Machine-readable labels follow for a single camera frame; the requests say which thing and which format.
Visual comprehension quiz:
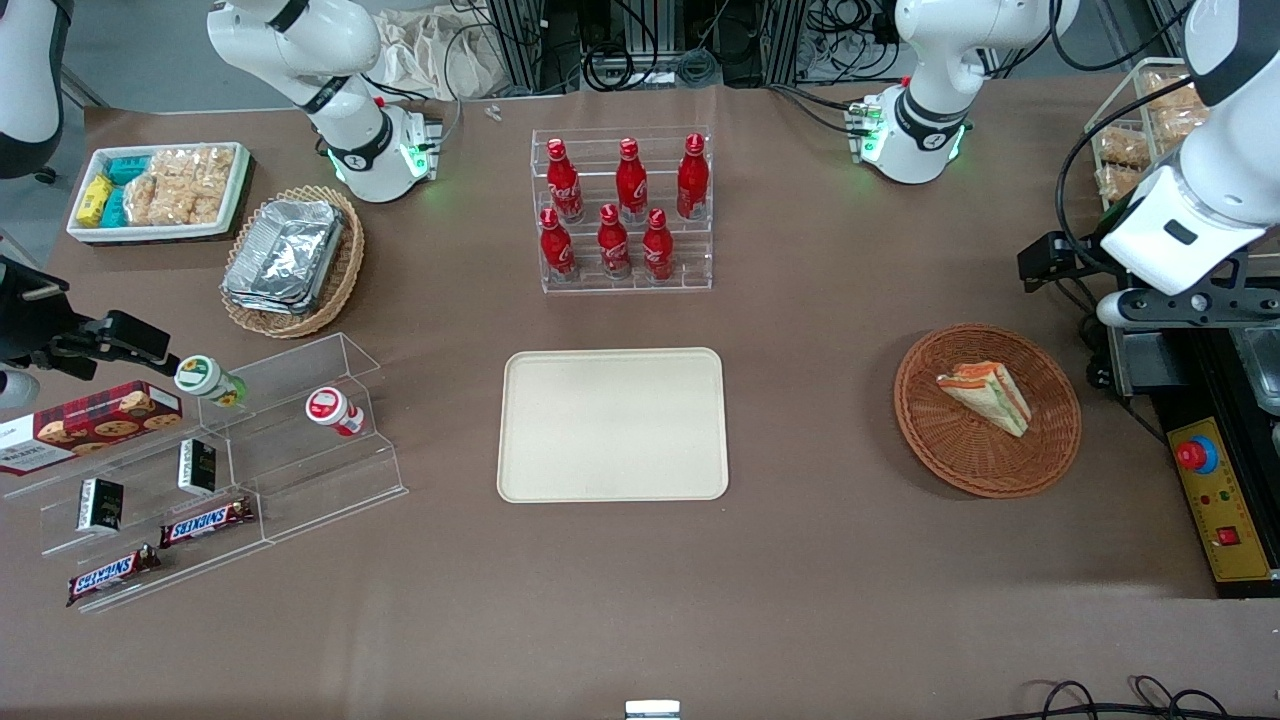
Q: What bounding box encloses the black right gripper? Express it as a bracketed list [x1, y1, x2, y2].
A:
[0, 255, 183, 386]

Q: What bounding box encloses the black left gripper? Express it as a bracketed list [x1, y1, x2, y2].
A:
[1018, 232, 1280, 329]

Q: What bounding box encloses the triangle sandwich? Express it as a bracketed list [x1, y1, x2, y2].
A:
[936, 361, 1033, 439]

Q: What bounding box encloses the white rectangular snack tray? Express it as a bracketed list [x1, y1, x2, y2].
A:
[66, 142, 252, 245]

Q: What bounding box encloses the oval light wicker basket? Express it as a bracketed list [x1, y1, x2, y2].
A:
[220, 185, 366, 340]

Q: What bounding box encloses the brown round wicker basket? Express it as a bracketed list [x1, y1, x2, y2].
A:
[893, 322, 1083, 500]

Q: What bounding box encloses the beige plastic tray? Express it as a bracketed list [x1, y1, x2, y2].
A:
[497, 347, 730, 504]

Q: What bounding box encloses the green lid yogurt bottle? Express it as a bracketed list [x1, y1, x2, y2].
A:
[174, 355, 249, 409]

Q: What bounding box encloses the red cookie box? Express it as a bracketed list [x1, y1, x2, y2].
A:
[0, 381, 185, 477]

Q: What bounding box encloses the bagged bread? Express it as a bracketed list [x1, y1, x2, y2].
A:
[1094, 128, 1153, 203]
[1140, 70, 1211, 153]

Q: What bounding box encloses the small black box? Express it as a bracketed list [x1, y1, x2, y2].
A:
[178, 438, 219, 497]
[77, 478, 125, 534]

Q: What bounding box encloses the clear bag of rice crackers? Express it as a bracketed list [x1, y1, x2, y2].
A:
[123, 175, 223, 227]
[148, 147, 237, 201]

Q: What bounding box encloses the yellow snack packet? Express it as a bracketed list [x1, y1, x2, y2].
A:
[77, 174, 114, 229]

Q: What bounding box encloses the stack of foil trays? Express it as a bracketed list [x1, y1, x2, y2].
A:
[222, 199, 347, 317]

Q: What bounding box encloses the snickers bar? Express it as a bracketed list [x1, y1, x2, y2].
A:
[159, 497, 257, 549]
[66, 545, 162, 609]

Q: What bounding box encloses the red lid yogurt bottle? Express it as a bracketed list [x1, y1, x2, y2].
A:
[305, 386, 367, 439]

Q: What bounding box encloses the clear acrylic stepped shelf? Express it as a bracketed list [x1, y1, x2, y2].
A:
[0, 332, 410, 614]

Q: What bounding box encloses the black and yellow control box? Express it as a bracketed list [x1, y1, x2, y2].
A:
[1148, 325, 1280, 600]

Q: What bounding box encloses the clear acrylic bottle rack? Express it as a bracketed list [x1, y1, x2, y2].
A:
[530, 126, 714, 295]

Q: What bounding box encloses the red cola bottle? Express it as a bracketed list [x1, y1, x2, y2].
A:
[676, 133, 710, 222]
[597, 203, 633, 281]
[546, 138, 586, 224]
[642, 208, 676, 282]
[615, 138, 649, 224]
[539, 207, 578, 282]

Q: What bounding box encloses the beige cloth bag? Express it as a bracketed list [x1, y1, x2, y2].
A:
[372, 8, 503, 102]

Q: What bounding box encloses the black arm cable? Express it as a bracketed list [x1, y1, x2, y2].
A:
[1054, 98, 1196, 263]

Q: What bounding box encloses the wire basket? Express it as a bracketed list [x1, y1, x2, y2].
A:
[1085, 58, 1219, 213]

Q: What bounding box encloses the black cables bundle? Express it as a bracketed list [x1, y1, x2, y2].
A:
[1000, 675, 1256, 720]

